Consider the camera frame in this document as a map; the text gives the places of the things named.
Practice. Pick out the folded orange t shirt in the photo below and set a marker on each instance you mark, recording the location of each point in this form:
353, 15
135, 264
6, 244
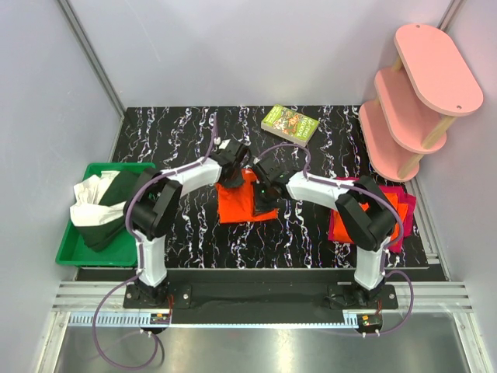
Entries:
341, 229

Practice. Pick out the orange t shirt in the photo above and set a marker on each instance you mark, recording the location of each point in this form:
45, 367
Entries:
341, 229
237, 205

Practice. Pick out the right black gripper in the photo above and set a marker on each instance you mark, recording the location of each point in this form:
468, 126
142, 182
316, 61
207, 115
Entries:
258, 204

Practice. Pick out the green plastic bin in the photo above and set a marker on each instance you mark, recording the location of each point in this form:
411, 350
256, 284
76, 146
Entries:
120, 251

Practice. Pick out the folded magenta t shirt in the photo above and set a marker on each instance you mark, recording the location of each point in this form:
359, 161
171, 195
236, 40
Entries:
405, 202

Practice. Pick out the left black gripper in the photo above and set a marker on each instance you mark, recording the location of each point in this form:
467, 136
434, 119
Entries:
238, 182

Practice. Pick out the white t shirt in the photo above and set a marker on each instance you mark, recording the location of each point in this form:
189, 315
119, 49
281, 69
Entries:
99, 200

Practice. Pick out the pink three-tier shelf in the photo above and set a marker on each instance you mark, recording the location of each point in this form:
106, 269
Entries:
418, 98

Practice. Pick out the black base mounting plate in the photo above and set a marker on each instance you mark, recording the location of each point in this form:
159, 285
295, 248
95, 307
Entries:
256, 304

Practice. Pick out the green paperback book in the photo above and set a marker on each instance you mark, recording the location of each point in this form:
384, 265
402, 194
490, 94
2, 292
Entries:
290, 125

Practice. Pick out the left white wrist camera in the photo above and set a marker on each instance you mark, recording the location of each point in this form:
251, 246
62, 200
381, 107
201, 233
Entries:
223, 144

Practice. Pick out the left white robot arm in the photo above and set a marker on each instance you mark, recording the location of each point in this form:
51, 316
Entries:
151, 209

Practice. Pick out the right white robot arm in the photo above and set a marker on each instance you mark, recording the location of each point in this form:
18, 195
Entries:
370, 219

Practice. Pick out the dark green t shirt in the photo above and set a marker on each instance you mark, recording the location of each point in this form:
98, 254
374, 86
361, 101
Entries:
99, 237

